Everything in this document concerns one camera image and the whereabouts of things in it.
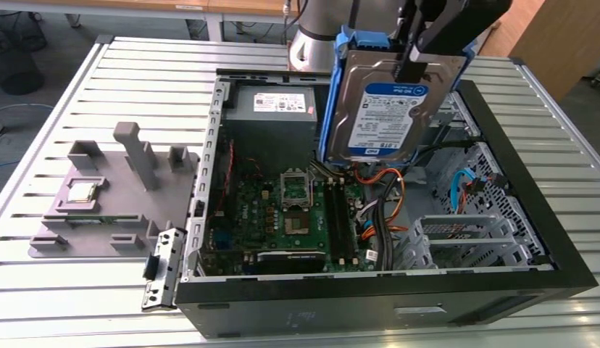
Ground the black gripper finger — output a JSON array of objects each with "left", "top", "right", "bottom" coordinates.
[{"left": 392, "top": 0, "right": 515, "bottom": 84}]

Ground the hard disk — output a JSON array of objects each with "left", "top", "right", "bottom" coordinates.
[{"left": 316, "top": 25, "right": 479, "bottom": 172}]

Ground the blue data wire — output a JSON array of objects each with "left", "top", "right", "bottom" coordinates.
[{"left": 451, "top": 168, "right": 509, "bottom": 213}]

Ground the metal disk bay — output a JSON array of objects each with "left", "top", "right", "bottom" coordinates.
[{"left": 408, "top": 213, "right": 543, "bottom": 271}]

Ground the wooden cabinet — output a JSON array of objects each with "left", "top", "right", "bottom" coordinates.
[{"left": 488, "top": 0, "right": 600, "bottom": 104}]

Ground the metal drive cage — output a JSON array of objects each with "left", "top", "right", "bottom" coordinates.
[{"left": 411, "top": 90, "right": 480, "bottom": 175}]

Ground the grey power supply unit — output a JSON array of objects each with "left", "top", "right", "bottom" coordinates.
[{"left": 222, "top": 86, "right": 326, "bottom": 171}]

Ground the black RAM slot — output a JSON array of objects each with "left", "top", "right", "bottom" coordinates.
[
  {"left": 326, "top": 179, "right": 344, "bottom": 265},
  {"left": 338, "top": 179, "right": 359, "bottom": 265}
]

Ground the metal socket cover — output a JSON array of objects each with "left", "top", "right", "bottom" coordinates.
[{"left": 279, "top": 169, "right": 315, "bottom": 211}]

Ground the CPU socket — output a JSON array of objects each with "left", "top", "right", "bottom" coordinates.
[{"left": 283, "top": 209, "right": 315, "bottom": 236}]

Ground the green motherboard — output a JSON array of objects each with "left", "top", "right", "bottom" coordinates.
[{"left": 206, "top": 170, "right": 379, "bottom": 275}]

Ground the black graphics card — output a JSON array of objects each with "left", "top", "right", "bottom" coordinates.
[{"left": 242, "top": 249, "right": 327, "bottom": 275}]

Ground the black PC case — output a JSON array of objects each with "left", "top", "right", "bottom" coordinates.
[{"left": 174, "top": 67, "right": 600, "bottom": 340}]

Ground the grey parts rack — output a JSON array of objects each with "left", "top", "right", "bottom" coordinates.
[{"left": 27, "top": 121, "right": 203, "bottom": 260}]

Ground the green RAM stick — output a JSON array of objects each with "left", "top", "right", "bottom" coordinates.
[{"left": 66, "top": 215, "right": 140, "bottom": 224}]

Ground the silver CPU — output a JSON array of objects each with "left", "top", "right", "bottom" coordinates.
[{"left": 67, "top": 183, "right": 99, "bottom": 203}]

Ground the grey expansion slot latch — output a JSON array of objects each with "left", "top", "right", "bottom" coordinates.
[{"left": 140, "top": 227, "right": 188, "bottom": 313}]

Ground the black mesh waste bin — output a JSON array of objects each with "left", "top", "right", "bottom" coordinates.
[{"left": 0, "top": 30, "right": 46, "bottom": 96}]

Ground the wooden desk white frame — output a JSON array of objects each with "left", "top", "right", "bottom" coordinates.
[
  {"left": 0, "top": 0, "right": 224, "bottom": 41},
  {"left": 207, "top": 0, "right": 503, "bottom": 56}
]

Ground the orange wire bundle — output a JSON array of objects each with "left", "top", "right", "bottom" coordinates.
[{"left": 352, "top": 167, "right": 411, "bottom": 242}]

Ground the thin red wire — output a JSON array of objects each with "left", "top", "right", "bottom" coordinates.
[{"left": 214, "top": 139, "right": 236, "bottom": 218}]

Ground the black cable bundle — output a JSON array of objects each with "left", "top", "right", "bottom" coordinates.
[{"left": 376, "top": 139, "right": 483, "bottom": 271}]

